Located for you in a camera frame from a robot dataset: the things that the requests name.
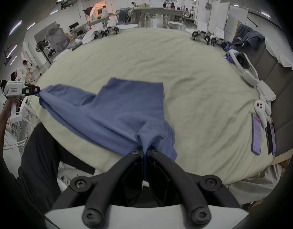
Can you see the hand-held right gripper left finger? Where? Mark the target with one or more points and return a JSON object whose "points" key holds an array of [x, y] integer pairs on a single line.
{"points": [[98, 192]]}

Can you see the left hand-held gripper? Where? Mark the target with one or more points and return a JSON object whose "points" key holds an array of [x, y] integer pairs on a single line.
{"points": [[14, 89]]}

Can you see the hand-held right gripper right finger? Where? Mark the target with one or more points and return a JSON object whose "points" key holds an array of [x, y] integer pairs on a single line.
{"points": [[191, 192]]}

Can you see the blue shirt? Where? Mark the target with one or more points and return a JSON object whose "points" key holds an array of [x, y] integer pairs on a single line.
{"points": [[117, 113]]}

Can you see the person's left forearm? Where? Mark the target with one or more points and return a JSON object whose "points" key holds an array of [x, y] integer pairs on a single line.
{"points": [[3, 137]]}

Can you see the person's left hand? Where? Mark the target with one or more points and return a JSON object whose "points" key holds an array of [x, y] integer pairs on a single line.
{"points": [[15, 105]]}

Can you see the black standing fan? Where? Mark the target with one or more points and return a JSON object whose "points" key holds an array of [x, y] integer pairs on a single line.
{"points": [[42, 48]]}

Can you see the grey office chair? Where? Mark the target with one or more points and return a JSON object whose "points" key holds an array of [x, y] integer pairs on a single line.
{"points": [[56, 38]]}

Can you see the person's body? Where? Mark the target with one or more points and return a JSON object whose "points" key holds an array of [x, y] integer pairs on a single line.
{"points": [[41, 166]]}

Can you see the spare hand-held gripper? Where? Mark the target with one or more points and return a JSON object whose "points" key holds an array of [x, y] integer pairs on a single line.
{"points": [[112, 27], [200, 31], [100, 31], [217, 36]]}

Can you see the phone with purple case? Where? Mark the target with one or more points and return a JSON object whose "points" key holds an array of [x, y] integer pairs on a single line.
{"points": [[256, 133]]}

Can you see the black phone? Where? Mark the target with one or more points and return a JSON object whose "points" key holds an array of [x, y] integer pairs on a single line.
{"points": [[270, 138]]}

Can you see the studio lamp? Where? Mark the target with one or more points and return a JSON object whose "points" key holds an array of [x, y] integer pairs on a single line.
{"points": [[89, 11]]}

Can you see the white hand controller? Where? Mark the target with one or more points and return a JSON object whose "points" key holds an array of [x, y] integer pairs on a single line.
{"points": [[262, 111]]}

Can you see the bed with pale green sheet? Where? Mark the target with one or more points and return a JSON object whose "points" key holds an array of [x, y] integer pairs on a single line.
{"points": [[184, 75]]}

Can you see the grey padded headboard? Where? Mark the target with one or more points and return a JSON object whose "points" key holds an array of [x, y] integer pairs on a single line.
{"points": [[277, 99]]}

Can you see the white headset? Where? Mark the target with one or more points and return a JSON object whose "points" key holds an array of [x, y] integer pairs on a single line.
{"points": [[244, 65]]}

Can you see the long grey table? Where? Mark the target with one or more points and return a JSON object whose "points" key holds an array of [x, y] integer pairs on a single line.
{"points": [[158, 11]]}

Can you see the white cloth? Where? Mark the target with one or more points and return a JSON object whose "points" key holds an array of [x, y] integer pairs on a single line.
{"points": [[282, 54]]}

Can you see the dark blue garment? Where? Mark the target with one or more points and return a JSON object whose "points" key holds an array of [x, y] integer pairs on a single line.
{"points": [[250, 36]]}

